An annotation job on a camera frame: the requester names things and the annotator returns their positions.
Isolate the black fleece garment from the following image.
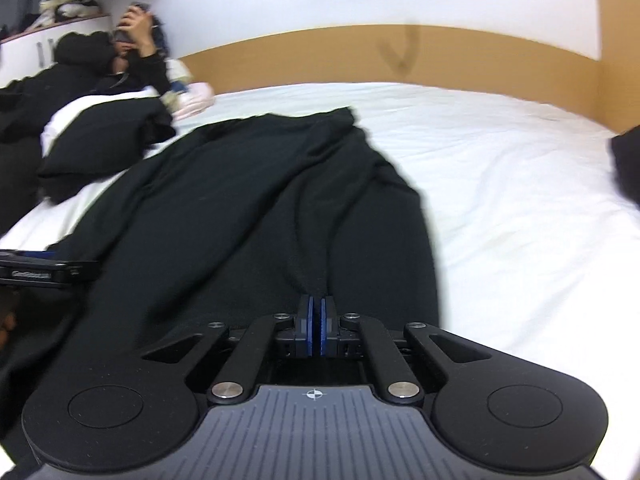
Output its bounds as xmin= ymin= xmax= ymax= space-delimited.
xmin=1 ymin=108 xmax=440 ymax=462

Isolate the black garment pile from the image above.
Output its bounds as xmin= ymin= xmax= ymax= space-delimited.
xmin=38 ymin=91 xmax=176 ymax=204

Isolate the white cabinet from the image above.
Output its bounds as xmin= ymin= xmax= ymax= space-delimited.
xmin=0 ymin=14 xmax=112 ymax=87

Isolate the person in black hoodie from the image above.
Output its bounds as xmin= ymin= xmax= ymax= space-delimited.
xmin=1 ymin=3 xmax=171 ymax=233

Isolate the white bed sheet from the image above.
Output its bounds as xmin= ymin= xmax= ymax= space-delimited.
xmin=0 ymin=81 xmax=640 ymax=480

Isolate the pink white pillow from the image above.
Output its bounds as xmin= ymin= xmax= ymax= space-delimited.
xmin=162 ymin=58 xmax=215 ymax=120

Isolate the dark smartphone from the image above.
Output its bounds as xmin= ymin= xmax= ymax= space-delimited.
xmin=114 ymin=3 xmax=153 ymax=44

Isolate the black folded garment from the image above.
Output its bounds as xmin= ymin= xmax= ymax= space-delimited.
xmin=610 ymin=126 xmax=640 ymax=206

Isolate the wooden headboard panel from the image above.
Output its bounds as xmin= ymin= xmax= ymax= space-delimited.
xmin=183 ymin=0 xmax=639 ymax=132

